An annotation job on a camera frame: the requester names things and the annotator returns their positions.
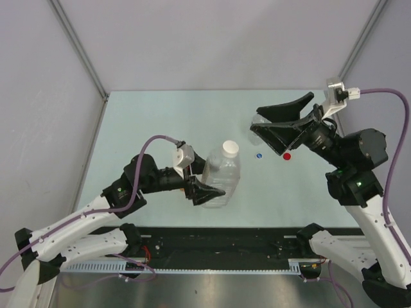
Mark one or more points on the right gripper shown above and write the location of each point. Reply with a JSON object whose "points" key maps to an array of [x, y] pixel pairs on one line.
{"points": [[279, 134]]}

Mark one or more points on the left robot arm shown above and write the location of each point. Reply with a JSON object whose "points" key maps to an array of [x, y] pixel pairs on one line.
{"points": [[75, 238]]}

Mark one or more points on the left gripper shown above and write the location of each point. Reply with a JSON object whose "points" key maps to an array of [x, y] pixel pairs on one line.
{"points": [[199, 192]]}

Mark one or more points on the square bottle white cap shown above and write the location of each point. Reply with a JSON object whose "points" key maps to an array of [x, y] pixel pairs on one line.
{"points": [[222, 171]]}

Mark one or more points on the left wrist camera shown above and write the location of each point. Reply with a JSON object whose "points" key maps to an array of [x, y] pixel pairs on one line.
{"points": [[182, 158]]}

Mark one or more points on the water bottle blue cap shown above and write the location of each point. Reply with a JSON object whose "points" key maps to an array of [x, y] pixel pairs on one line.
{"points": [[254, 138]]}

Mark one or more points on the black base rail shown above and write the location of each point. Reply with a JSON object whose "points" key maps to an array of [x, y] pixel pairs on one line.
{"points": [[221, 249]]}

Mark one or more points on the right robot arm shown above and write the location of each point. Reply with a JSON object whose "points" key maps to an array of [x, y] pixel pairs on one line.
{"points": [[385, 273]]}

